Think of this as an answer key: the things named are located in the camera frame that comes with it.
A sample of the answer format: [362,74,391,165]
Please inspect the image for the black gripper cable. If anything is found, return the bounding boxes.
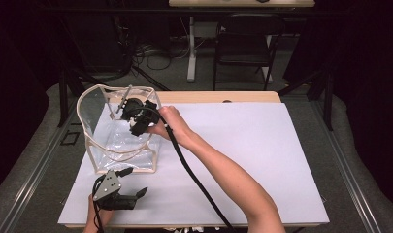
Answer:
[125,106,237,233]
[91,174,105,233]

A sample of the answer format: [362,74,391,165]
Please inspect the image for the clear plastic bag beige trim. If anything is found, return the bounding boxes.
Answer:
[76,83,163,175]

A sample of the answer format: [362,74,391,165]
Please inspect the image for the grey metal floor rail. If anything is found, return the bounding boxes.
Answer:
[314,100,381,233]
[0,108,76,233]

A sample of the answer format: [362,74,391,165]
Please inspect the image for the black folding chair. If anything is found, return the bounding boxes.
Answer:
[213,13,286,91]

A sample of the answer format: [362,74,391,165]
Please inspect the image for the bundle of black floor cables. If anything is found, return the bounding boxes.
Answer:
[132,35,192,72]

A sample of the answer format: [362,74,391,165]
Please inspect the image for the black metal stand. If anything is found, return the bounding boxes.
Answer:
[57,68,70,128]

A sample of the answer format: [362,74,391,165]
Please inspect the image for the white table mat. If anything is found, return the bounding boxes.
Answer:
[57,102,330,226]

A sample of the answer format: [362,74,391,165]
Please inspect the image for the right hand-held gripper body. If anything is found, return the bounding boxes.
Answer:
[115,84,162,138]

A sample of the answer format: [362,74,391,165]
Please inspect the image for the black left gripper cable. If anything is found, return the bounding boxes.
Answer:
[91,174,105,233]

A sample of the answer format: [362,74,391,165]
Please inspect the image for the light wooden table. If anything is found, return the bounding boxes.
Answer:
[57,90,330,229]

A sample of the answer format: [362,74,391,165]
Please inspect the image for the white-legged desk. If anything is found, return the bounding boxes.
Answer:
[168,0,315,83]

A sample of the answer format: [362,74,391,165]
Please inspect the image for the person's right hand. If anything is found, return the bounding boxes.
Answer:
[147,105,193,145]

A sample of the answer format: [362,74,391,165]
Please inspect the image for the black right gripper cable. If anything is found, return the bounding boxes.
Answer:
[125,106,237,233]

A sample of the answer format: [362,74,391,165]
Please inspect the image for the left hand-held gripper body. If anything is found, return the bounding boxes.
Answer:
[91,170,137,212]

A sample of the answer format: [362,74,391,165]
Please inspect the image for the person's left hand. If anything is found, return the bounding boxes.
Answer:
[83,194,115,233]

